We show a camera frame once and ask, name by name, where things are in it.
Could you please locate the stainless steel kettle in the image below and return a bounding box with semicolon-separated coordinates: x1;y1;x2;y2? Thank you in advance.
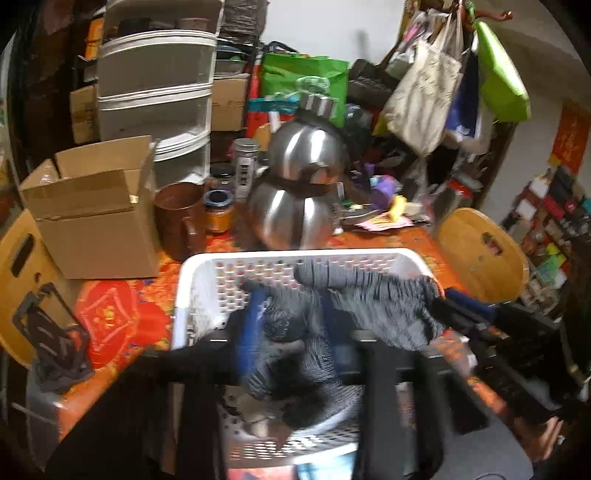
267;90;350;185
246;178;345;251

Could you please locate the brown mug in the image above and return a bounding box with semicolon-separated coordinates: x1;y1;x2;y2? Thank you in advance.
153;181;206;261

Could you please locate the grey knit cloth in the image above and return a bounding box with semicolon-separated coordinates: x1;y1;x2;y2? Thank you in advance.
240;258;446;432

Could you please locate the open cardboard box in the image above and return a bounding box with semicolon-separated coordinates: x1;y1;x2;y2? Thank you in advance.
18;135;162;280

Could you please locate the grey stacked drawer unit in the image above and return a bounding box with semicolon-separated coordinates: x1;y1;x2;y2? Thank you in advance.
96;0;225;185

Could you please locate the person's right hand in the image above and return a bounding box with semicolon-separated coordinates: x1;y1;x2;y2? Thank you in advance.
519;413;566;462

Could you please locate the red wall poster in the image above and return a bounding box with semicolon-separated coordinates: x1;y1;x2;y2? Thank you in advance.
549;104;591;174

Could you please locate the black folding phone stand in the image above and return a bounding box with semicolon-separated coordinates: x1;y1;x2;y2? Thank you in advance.
13;282;95;393

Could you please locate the green shopping bag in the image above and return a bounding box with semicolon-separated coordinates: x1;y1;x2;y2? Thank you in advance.
261;52;350;127

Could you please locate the flat cardboard box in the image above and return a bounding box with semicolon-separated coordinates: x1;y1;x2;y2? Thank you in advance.
69;83;100;144

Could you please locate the shelf of boxed goods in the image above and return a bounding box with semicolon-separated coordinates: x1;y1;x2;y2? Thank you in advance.
501;166;591;324

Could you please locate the wooden chair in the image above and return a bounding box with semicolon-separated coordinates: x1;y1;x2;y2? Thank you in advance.
0;210;86;370
436;208;531;305

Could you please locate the purple plastic item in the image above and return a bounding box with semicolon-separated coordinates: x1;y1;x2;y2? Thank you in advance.
369;175;399;208

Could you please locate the lime green bag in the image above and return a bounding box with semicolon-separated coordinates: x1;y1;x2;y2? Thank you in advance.
473;21;531;123

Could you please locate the yellow plastic item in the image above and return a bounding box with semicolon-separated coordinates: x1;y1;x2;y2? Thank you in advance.
389;195;410;223

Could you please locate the pink paper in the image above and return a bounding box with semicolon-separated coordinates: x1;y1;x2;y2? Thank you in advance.
355;216;415;232

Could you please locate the small cardboard box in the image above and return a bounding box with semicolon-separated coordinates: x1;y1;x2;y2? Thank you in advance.
210;78;250;132

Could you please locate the beige canvas tote bag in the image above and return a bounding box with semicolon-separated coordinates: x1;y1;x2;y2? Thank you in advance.
382;39;465;158

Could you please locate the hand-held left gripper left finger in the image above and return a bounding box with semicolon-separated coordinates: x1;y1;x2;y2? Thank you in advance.
46;284;271;480

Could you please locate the white perforated plastic basket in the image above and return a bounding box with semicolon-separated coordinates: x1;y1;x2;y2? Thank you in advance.
172;248;446;469

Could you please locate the orange jar black lid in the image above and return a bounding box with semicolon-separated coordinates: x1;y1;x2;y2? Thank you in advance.
202;189;235;234

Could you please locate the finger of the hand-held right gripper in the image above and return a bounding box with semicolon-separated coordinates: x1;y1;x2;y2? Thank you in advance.
443;288;499;324
434;300;509;344

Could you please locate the white and blue tote bag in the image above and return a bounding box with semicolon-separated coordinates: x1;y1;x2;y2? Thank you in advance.
443;51;485;148

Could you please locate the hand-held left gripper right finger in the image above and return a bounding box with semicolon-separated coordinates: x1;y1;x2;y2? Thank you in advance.
321;295;492;480

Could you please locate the metal canister black label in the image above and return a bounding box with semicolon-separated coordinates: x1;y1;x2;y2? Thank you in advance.
232;137;262;200

